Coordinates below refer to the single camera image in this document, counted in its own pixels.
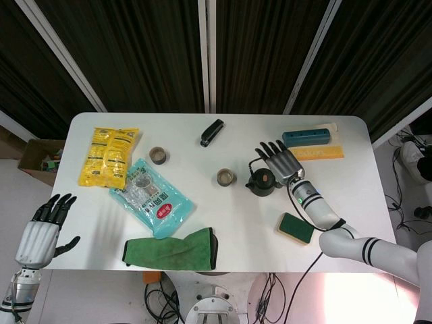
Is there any green yellow sponge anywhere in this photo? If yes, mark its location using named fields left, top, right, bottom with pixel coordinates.
left=277, top=211, right=315, bottom=246

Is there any cardboard box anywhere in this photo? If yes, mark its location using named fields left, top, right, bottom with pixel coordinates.
left=17, top=138, right=65, bottom=187

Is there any green microfiber cloth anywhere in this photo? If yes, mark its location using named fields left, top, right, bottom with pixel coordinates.
left=121, top=227, right=217, bottom=271

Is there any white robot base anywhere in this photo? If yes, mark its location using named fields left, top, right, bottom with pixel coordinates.
left=158, top=269, right=271, bottom=324

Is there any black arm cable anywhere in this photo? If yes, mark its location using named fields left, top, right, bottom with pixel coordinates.
left=281, top=171, right=347, bottom=324

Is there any light blue cloth package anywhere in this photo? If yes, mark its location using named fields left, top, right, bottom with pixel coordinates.
left=109, top=157, right=196, bottom=240

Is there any yellow snack bag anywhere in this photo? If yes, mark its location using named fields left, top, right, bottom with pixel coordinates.
left=78, top=126, right=140, bottom=189

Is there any beige flat board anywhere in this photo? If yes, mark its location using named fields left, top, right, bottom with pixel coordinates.
left=325, top=123, right=340, bottom=142

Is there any black stapler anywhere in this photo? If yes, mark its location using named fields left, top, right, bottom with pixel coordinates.
left=200, top=118, right=225, bottom=149

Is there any black cable bundle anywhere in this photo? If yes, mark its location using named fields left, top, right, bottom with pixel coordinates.
left=144, top=283, right=185, bottom=324
left=256, top=273, right=288, bottom=324
left=384, top=128, right=432, bottom=234

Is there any teal oblong case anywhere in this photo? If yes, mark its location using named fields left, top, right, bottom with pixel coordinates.
left=281, top=126, right=333, bottom=149

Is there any black teapot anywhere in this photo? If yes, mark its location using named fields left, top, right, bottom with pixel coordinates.
left=244, top=158, right=283, bottom=198

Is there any yellow Lexicon box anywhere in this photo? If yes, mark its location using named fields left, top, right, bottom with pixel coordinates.
left=292, top=144, right=347, bottom=162

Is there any dark cup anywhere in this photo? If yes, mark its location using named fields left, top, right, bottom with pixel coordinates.
left=148, top=146, right=171, bottom=165
left=216, top=167, right=237, bottom=187

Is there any black pleated curtain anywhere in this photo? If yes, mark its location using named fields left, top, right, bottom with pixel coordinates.
left=215, top=0, right=333, bottom=114
left=36, top=0, right=205, bottom=113
left=290, top=0, right=432, bottom=142
left=0, top=0, right=102, bottom=139

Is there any white machine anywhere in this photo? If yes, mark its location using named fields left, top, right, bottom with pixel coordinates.
left=400, top=140, right=432, bottom=183

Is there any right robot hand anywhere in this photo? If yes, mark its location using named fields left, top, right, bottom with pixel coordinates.
left=254, top=140, right=306, bottom=186

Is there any white partition post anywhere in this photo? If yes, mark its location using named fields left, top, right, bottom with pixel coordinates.
left=0, top=109, right=21, bottom=131
left=198, top=0, right=217, bottom=114
left=282, top=0, right=342, bottom=115
left=371, top=103, right=432, bottom=149
left=15, top=0, right=108, bottom=113

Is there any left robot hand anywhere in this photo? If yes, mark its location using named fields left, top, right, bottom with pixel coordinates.
left=15, top=193, right=81, bottom=270

